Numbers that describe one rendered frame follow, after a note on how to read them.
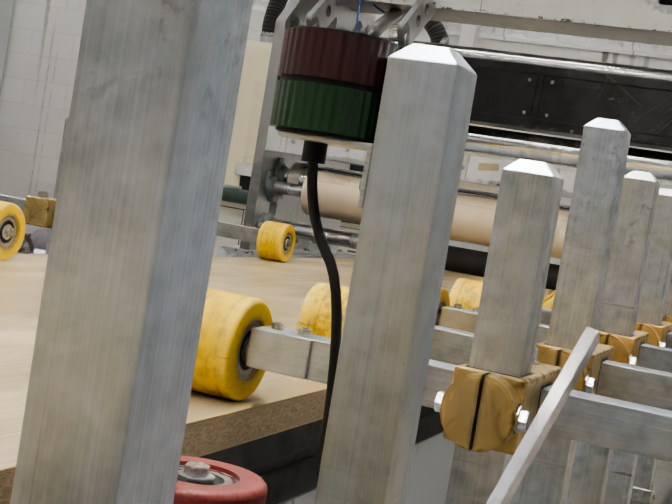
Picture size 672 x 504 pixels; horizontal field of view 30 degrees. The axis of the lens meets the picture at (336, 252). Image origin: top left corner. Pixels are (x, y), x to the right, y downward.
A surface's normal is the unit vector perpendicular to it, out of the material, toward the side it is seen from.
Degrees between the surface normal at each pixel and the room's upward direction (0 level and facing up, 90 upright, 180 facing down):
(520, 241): 90
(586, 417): 90
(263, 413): 90
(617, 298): 90
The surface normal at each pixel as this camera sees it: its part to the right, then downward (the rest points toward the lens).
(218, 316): -0.18, -0.64
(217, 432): 0.92, 0.17
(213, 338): -0.33, -0.21
